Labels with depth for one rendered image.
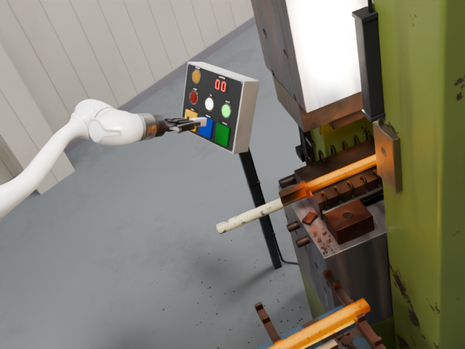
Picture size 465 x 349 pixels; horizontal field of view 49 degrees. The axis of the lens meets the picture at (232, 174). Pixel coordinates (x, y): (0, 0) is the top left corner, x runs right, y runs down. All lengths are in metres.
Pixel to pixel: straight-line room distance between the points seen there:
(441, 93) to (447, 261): 0.50
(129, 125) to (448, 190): 0.96
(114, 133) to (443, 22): 1.04
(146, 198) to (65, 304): 0.86
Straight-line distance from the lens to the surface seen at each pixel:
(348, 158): 1.77
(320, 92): 1.33
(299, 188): 1.64
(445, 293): 1.48
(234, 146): 1.94
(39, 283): 3.34
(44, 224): 3.71
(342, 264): 1.63
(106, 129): 1.63
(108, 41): 4.25
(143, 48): 4.43
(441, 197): 1.20
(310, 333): 1.35
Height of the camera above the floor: 2.13
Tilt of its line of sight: 39 degrees down
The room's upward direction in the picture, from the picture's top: 18 degrees counter-clockwise
